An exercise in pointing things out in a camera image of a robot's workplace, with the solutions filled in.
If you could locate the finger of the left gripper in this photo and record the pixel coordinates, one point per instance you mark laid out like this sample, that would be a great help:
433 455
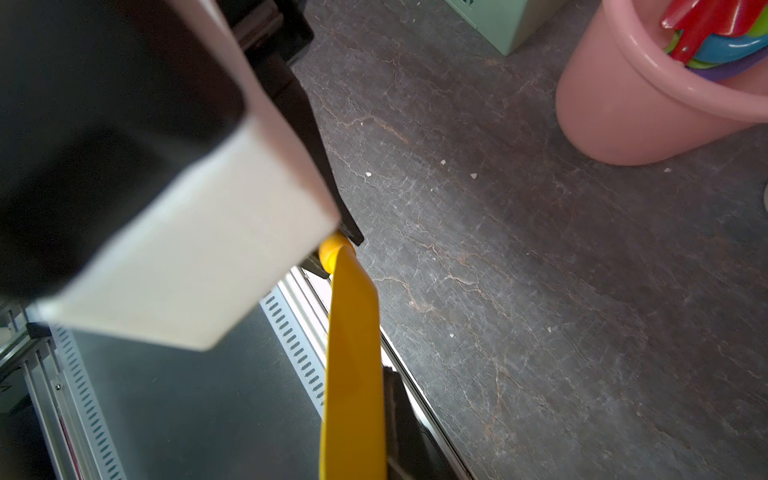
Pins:
329 210

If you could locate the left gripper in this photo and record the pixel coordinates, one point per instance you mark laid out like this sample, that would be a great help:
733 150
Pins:
273 35

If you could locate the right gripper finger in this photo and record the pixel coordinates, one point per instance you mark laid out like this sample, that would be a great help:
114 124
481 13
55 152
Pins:
412 452

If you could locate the yellow toy scoop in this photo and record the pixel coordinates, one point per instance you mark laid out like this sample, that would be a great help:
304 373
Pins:
353 432

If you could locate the red toy spade wooden handle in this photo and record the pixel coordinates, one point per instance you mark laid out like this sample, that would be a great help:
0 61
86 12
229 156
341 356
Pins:
696 20

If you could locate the purple toy shovel pink handle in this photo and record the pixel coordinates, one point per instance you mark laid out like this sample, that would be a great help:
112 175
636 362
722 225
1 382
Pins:
728 70

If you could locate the blue toy rake yellow handle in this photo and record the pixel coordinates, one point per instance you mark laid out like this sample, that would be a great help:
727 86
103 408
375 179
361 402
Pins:
719 49

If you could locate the green toy trowel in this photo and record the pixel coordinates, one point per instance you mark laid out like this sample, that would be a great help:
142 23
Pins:
759 28

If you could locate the green plastic file organizer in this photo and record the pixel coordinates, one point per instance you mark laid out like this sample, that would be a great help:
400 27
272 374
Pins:
506 24

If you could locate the pink plastic bucket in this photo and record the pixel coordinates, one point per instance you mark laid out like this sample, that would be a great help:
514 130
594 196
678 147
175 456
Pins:
622 100

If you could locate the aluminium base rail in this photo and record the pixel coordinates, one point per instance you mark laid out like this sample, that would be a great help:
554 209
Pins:
76 405

